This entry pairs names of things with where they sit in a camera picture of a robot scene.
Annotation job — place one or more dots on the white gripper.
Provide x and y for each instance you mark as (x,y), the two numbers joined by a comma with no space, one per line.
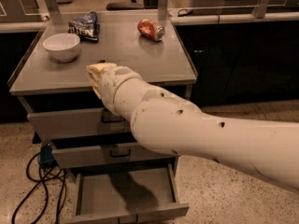
(116,81)

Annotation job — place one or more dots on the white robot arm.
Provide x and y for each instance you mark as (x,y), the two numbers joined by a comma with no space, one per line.
(165,123)

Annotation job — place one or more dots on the grey drawer cabinet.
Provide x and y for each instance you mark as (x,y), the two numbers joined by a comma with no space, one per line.
(46,85)

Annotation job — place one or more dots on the grey top drawer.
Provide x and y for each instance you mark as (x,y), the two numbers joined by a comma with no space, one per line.
(76,123)

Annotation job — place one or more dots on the grey drawer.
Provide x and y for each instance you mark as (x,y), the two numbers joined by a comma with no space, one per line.
(75,157)
(76,123)
(132,193)

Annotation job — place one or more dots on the grey middle drawer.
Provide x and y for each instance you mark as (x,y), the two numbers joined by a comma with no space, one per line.
(75,157)

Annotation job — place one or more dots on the grey bottom drawer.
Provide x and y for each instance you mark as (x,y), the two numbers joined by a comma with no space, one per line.
(132,193)

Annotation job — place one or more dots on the white ceramic bowl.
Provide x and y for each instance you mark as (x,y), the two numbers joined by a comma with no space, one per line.
(62,47)

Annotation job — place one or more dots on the blue chip bag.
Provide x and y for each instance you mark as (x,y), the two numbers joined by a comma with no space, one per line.
(86,27)

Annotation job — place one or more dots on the red soda can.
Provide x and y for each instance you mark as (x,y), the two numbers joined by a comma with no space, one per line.
(151,30)

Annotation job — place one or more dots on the blue power box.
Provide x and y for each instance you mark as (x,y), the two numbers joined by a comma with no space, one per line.
(45,158)

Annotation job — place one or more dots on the dark lower cabinets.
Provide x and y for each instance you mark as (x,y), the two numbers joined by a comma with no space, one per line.
(242,63)

